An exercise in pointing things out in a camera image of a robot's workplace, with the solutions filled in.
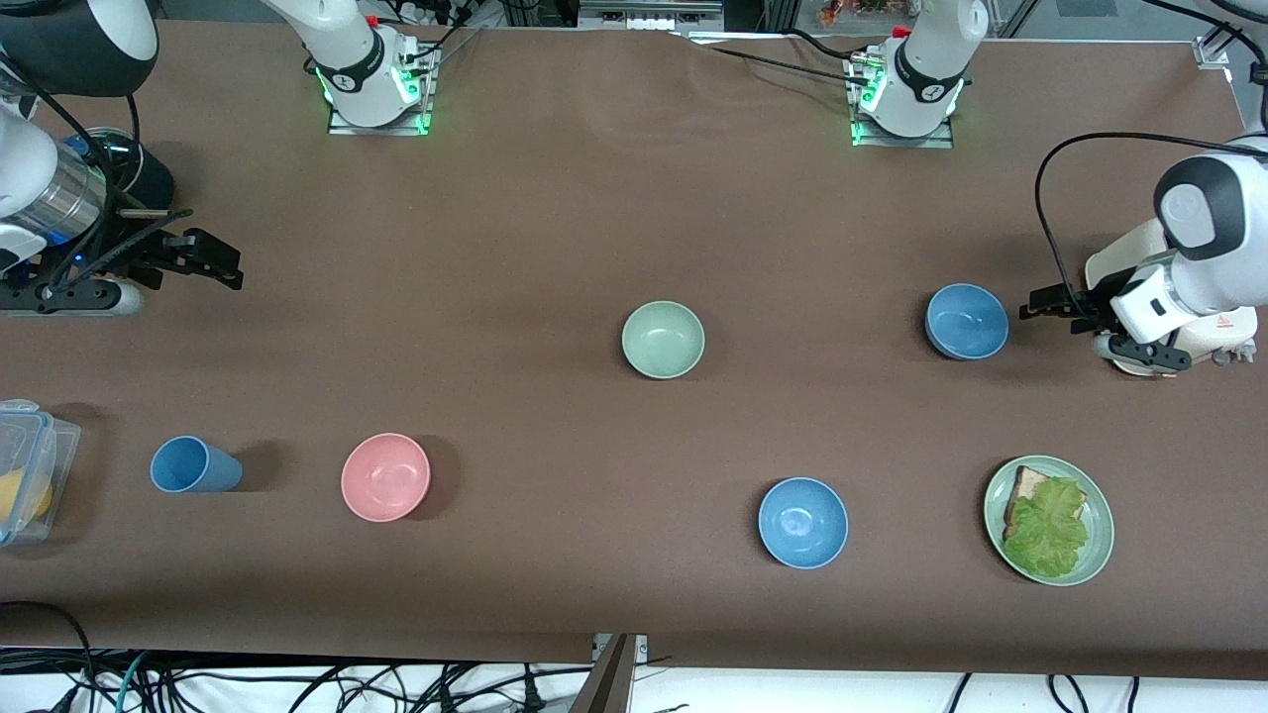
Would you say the blue bowl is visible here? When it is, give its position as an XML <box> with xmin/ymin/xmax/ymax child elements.
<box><xmin>758</xmin><ymin>477</ymin><xmax>850</xmax><ymax>570</ymax></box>
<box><xmin>924</xmin><ymin>283</ymin><xmax>1010</xmax><ymax>361</ymax></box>

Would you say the green bowl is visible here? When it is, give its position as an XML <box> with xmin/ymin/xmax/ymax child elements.
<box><xmin>621</xmin><ymin>300</ymin><xmax>706</xmax><ymax>380</ymax></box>

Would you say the pink bowl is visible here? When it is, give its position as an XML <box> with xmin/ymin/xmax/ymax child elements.
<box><xmin>341</xmin><ymin>433</ymin><xmax>432</xmax><ymax>523</ymax></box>

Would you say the cream white toaster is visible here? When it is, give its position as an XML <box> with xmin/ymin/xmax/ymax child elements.
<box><xmin>1085</xmin><ymin>216</ymin><xmax>1259</xmax><ymax>378</ymax></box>

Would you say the bread slice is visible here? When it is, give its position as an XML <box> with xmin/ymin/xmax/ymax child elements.
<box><xmin>1004</xmin><ymin>465</ymin><xmax>1066</xmax><ymax>541</ymax></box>

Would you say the blue cup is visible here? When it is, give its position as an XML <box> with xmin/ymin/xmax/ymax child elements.
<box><xmin>150</xmin><ymin>436</ymin><xmax>244</xmax><ymax>494</ymax></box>

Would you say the clear plastic food container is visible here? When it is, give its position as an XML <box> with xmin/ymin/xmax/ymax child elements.
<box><xmin>0</xmin><ymin>399</ymin><xmax>82</xmax><ymax>548</ymax></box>

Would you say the green lettuce leaf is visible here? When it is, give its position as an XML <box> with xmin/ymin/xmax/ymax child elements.
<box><xmin>1003</xmin><ymin>477</ymin><xmax>1090</xmax><ymax>580</ymax></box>

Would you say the green plate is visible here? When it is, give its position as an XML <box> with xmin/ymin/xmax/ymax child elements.
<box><xmin>983</xmin><ymin>455</ymin><xmax>1116</xmax><ymax>587</ymax></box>

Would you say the yellow food piece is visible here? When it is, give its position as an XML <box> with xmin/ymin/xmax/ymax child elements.
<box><xmin>0</xmin><ymin>470</ymin><xmax>53</xmax><ymax>524</ymax></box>

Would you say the aluminium corner profile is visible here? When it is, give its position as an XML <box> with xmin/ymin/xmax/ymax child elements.
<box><xmin>1193</xmin><ymin>0</ymin><xmax>1268</xmax><ymax>70</ymax></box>

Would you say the brown table cover sheet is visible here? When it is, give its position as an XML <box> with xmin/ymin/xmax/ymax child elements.
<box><xmin>0</xmin><ymin>18</ymin><xmax>1268</xmax><ymax>682</ymax></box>

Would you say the black pot blue handle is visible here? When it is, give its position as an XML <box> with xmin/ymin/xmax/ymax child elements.
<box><xmin>61</xmin><ymin>127</ymin><xmax>176</xmax><ymax>211</ymax></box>

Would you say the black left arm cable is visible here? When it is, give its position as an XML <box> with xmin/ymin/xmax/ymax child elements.
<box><xmin>1034</xmin><ymin>0</ymin><xmax>1268</xmax><ymax>320</ymax></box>

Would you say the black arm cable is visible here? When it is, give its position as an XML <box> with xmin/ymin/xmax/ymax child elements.
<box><xmin>0</xmin><ymin>59</ymin><xmax>142</xmax><ymax>268</ymax></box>
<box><xmin>1034</xmin><ymin>0</ymin><xmax>1268</xmax><ymax>320</ymax></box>

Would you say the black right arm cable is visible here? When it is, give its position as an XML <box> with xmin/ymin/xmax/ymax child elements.
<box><xmin>0</xmin><ymin>59</ymin><xmax>142</xmax><ymax>268</ymax></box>

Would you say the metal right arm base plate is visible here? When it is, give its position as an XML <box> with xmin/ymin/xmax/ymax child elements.
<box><xmin>327</xmin><ymin>74</ymin><xmax>435</xmax><ymax>137</ymax></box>

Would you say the black cable on table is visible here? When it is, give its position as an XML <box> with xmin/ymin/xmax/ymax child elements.
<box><xmin>674</xmin><ymin>28</ymin><xmax>873</xmax><ymax>82</ymax></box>

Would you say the black looped floor cable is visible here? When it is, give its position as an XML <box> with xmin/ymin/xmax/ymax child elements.
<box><xmin>0</xmin><ymin>600</ymin><xmax>100</xmax><ymax>713</ymax></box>

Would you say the teal cable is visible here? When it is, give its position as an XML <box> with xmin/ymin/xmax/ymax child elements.
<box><xmin>112</xmin><ymin>649</ymin><xmax>152</xmax><ymax>713</ymax></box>

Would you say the metal table edge bracket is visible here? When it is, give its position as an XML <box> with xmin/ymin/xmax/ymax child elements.
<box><xmin>570</xmin><ymin>634</ymin><xmax>651</xmax><ymax>713</ymax></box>

